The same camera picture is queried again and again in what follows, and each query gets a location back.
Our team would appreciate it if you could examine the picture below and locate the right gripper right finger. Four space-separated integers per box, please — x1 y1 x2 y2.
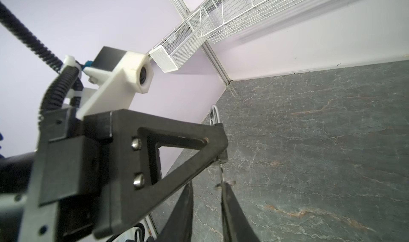
221 182 260 242

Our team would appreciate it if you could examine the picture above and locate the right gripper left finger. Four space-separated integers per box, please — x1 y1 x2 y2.
156 182 194 242

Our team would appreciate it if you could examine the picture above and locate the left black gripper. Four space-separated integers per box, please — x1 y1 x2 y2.
18 108 228 242

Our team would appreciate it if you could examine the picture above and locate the silver key with ring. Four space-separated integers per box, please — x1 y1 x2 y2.
214 162 236 190

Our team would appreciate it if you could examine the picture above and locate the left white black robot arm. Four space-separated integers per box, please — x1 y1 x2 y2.
1 0 225 157

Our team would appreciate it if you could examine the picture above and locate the white mesh box basket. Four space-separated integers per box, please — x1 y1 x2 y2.
149 22 205 73

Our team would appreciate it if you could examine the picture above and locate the aluminium enclosure frame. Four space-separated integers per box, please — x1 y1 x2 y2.
159 0 232 86

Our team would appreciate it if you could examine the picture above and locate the white wire shelf basket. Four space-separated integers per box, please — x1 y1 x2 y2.
199 0 307 43

